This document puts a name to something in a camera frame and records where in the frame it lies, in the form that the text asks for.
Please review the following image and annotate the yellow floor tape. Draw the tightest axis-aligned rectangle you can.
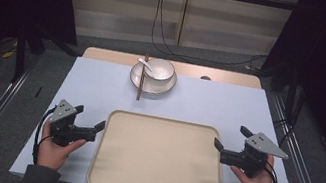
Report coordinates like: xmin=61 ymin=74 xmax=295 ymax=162
xmin=0 ymin=38 xmax=20 ymax=61

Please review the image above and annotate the beige rectangular tray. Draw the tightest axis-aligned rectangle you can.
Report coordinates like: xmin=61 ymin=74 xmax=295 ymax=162
xmin=85 ymin=106 xmax=236 ymax=183

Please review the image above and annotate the brown wooden chopstick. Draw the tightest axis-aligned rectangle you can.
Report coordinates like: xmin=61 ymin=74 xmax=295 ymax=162
xmin=137 ymin=53 xmax=151 ymax=102
xmin=135 ymin=53 xmax=148 ymax=102

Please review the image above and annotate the person's left hand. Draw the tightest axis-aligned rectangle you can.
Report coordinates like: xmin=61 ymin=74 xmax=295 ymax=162
xmin=34 ymin=118 xmax=91 ymax=177

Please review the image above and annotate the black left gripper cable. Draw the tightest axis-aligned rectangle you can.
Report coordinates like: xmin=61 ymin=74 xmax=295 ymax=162
xmin=29 ymin=104 xmax=58 ymax=168

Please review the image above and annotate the white ceramic spoon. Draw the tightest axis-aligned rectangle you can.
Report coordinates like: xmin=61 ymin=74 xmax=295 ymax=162
xmin=134 ymin=57 xmax=156 ymax=74

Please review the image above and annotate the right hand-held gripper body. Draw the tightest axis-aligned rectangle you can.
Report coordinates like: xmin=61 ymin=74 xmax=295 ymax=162
xmin=217 ymin=125 xmax=293 ymax=183

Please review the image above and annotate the white bowl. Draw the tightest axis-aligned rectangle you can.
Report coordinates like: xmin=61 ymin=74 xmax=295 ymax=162
xmin=141 ymin=55 xmax=178 ymax=84

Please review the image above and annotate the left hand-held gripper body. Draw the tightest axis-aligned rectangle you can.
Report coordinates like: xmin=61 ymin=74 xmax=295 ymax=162
xmin=45 ymin=97 xmax=103 ymax=153

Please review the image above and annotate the white round plate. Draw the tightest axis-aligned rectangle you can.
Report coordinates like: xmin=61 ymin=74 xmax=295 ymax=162
xmin=127 ymin=60 xmax=180 ymax=99

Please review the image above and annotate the pale blue table mat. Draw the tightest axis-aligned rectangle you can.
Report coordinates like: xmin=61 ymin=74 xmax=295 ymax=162
xmin=7 ymin=47 xmax=320 ymax=183

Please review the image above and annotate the black floor cable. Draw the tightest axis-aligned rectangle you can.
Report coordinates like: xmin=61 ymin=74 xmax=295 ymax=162
xmin=147 ymin=0 xmax=278 ymax=74

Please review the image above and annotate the black metal stand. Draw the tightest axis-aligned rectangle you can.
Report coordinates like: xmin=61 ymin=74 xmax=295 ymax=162
xmin=277 ymin=65 xmax=311 ymax=150
xmin=9 ymin=25 xmax=33 ymax=85

